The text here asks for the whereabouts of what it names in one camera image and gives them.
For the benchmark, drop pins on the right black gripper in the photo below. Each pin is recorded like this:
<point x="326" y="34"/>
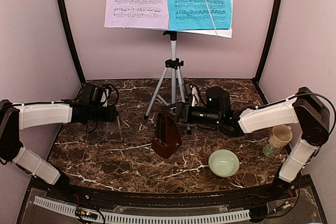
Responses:
<point x="178" y="112"/>

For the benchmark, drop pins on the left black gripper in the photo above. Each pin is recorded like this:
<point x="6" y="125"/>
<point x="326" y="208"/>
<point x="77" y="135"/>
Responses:
<point x="111" y="116"/>

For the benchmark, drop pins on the dark red wooden metronome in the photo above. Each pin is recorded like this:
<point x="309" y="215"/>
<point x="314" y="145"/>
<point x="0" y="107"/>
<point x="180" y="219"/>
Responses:
<point x="166" y="139"/>

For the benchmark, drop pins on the clear plastic metronome cover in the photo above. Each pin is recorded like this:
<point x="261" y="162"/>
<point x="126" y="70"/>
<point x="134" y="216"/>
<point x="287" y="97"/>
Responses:
<point x="114" y="132"/>

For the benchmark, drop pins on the light blue music stand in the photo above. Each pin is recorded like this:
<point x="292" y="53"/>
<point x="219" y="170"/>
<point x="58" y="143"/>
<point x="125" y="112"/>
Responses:
<point x="174" y="64"/>

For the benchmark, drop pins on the blue sheet music page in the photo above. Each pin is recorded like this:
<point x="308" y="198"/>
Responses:
<point x="199" y="14"/>

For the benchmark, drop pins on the purple sheet music page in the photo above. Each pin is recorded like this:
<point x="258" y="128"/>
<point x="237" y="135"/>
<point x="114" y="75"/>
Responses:
<point x="147" y="14"/>

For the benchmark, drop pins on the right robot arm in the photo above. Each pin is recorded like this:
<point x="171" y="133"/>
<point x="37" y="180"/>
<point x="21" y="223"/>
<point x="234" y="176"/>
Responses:
<point x="304" y="108"/>

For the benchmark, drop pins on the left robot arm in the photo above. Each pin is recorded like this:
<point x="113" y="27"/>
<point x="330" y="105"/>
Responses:
<point x="18" y="117"/>

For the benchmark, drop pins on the pale green ceramic bowl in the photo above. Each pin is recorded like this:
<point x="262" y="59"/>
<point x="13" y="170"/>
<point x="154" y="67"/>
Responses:
<point x="223" y="163"/>

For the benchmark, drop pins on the beige green ceramic mug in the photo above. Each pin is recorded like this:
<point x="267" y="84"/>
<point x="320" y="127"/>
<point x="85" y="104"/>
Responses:
<point x="280" y="136"/>

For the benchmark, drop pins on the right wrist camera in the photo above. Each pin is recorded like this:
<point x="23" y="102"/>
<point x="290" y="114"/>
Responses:
<point x="194" y="96"/>

